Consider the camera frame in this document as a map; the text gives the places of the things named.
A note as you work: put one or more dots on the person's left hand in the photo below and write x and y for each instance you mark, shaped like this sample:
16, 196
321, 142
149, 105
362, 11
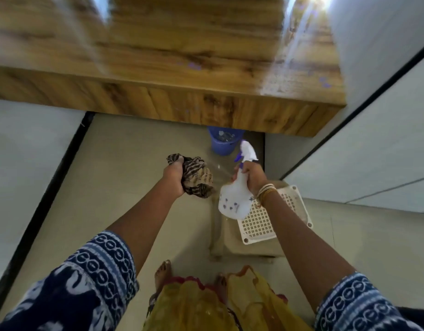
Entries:
174, 179

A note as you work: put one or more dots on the person's right hand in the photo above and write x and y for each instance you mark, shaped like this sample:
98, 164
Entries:
257, 177

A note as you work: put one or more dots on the striped brown cloth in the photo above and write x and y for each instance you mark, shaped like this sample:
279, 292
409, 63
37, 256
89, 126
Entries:
198, 179

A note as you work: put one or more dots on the white spray bottle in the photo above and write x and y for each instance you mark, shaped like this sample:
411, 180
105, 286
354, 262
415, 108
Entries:
234, 199

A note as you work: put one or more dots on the person's left forearm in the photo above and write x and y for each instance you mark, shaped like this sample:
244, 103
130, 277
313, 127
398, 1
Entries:
146, 224

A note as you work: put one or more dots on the person's right forearm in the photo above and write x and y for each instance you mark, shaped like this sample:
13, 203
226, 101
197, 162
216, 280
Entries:
301, 251

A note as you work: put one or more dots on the person's left foot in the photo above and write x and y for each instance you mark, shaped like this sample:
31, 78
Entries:
162, 275

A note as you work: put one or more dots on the gold bangles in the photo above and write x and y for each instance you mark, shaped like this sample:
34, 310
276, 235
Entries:
265, 191

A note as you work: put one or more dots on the blue plastic bucket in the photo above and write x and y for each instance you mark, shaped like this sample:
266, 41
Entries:
222, 146

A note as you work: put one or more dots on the white plastic grid tray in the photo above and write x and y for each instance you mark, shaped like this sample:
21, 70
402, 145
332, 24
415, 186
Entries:
263, 224

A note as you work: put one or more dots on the yellow dress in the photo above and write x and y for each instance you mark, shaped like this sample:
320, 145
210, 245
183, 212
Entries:
191, 310

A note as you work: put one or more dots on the navy patterned left sleeve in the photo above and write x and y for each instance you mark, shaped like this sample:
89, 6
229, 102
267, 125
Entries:
77, 289

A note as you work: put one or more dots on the navy patterned sleeve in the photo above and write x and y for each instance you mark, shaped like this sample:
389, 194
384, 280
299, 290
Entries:
357, 306
77, 289

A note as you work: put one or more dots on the navy patterned right sleeve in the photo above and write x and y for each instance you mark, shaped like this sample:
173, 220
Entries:
357, 306

